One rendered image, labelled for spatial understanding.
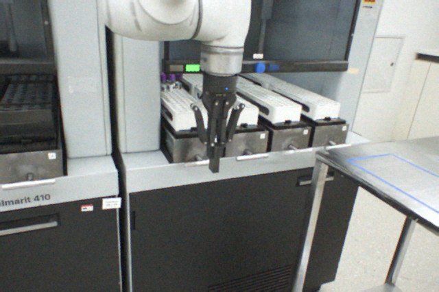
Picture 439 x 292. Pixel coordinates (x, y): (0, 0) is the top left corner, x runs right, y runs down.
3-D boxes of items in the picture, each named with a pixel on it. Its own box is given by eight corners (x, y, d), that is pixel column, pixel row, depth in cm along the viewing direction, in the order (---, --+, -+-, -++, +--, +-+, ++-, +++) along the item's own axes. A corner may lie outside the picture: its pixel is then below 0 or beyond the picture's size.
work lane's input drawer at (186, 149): (128, 97, 149) (127, 77, 146) (159, 96, 155) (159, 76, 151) (177, 171, 88) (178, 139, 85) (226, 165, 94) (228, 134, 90)
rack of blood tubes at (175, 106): (150, 104, 118) (150, 86, 116) (178, 103, 122) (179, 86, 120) (175, 135, 93) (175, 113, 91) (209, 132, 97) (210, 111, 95)
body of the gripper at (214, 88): (230, 68, 79) (227, 107, 83) (195, 69, 76) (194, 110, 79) (245, 75, 73) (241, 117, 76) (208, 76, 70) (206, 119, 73)
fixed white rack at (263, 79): (232, 81, 162) (233, 68, 160) (250, 81, 166) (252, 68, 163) (263, 98, 137) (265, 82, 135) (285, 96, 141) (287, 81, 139)
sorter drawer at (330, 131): (223, 94, 167) (226, 75, 163) (249, 92, 172) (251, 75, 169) (320, 153, 106) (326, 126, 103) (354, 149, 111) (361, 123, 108)
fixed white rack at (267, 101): (231, 101, 130) (232, 84, 127) (254, 99, 134) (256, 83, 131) (272, 127, 105) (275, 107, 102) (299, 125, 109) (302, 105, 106)
